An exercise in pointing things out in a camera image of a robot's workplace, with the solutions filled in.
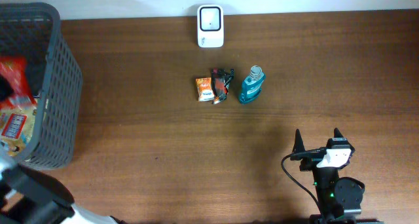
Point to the grey plastic mesh basket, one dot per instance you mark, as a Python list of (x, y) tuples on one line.
[(33, 31)]

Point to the red Hacks candy bag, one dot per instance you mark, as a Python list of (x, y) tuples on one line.
[(15, 89)]

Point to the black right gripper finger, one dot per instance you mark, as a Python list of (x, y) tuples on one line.
[(298, 143), (337, 133)]

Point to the orange snack packet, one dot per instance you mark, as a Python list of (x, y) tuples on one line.
[(204, 88)]

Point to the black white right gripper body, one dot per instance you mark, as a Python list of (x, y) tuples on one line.
[(311, 154)]

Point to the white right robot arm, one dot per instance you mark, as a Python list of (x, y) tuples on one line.
[(338, 198)]

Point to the beige wet wipes pack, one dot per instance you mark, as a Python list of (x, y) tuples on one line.
[(17, 128)]

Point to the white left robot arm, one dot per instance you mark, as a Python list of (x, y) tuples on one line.
[(30, 196)]

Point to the white barcode scanner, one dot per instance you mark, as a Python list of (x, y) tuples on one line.
[(210, 26)]

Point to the black red snack packet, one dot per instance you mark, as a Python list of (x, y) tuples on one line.
[(221, 79)]

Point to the blue mouthwash bottle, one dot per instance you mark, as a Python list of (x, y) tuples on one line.
[(251, 86)]

